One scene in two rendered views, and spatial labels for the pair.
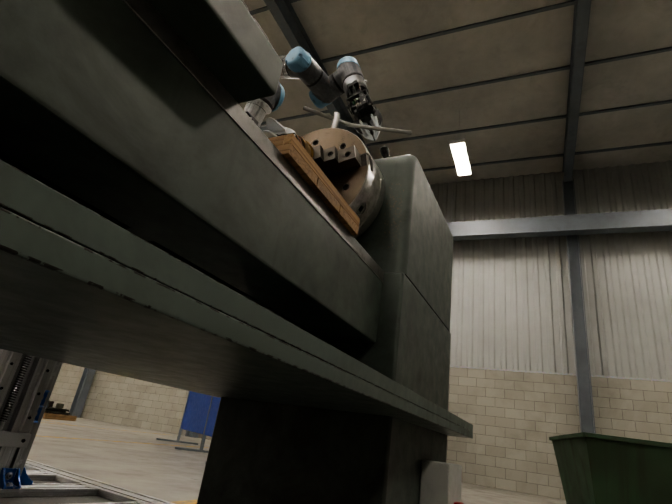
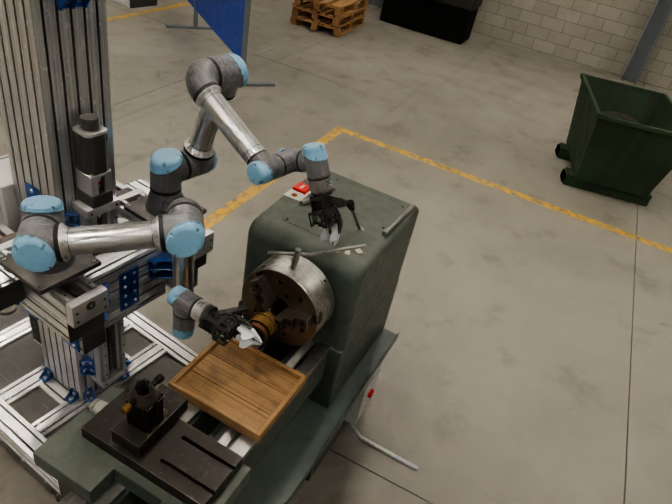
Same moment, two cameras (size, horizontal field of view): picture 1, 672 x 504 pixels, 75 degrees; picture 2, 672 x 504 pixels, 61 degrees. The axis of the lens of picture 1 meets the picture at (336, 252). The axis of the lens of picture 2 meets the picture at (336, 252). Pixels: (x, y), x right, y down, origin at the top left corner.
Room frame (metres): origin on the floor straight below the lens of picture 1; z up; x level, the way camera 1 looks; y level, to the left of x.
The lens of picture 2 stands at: (-0.50, 0.13, 2.43)
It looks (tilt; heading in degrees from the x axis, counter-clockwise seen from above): 35 degrees down; 353
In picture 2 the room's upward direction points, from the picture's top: 12 degrees clockwise
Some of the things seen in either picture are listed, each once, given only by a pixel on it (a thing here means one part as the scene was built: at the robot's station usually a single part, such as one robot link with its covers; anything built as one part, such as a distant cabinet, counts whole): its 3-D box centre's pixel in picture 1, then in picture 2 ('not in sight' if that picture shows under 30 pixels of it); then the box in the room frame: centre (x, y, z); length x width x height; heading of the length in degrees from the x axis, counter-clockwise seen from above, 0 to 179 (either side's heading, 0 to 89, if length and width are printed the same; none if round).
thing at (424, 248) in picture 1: (365, 253); (331, 252); (1.41, -0.10, 1.06); 0.59 x 0.48 x 0.39; 152
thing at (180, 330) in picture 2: not in sight; (183, 319); (0.99, 0.41, 0.98); 0.11 x 0.08 x 0.11; 13
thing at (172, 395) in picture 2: not in sight; (151, 418); (0.55, 0.42, 1.00); 0.20 x 0.10 x 0.05; 152
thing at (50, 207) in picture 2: not in sight; (43, 218); (0.99, 0.85, 1.33); 0.13 x 0.12 x 0.14; 13
